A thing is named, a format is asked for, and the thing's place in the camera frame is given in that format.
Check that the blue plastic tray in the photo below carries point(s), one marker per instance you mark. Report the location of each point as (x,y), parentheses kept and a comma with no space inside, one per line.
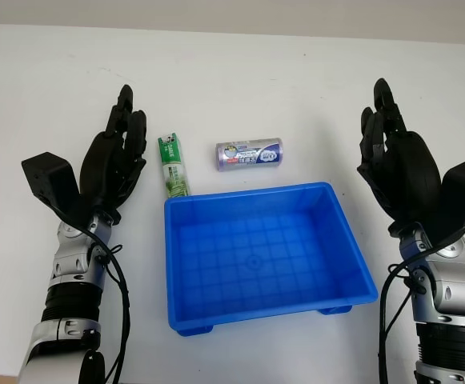
(256,260)

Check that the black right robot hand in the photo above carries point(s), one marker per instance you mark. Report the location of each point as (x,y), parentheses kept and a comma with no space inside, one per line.
(412,176)

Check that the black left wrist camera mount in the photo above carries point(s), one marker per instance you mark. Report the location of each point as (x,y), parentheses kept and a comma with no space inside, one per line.
(50,176)

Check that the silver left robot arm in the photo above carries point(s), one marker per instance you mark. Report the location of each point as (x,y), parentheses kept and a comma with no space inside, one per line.
(72,260)

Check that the purple trash bag roll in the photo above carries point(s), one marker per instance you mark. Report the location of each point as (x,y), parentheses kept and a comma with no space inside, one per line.
(250,154)

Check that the green toothpaste box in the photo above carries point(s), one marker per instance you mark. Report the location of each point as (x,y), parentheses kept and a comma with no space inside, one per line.
(172,168)

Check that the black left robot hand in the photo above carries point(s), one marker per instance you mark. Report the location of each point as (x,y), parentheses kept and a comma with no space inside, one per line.
(104,160)

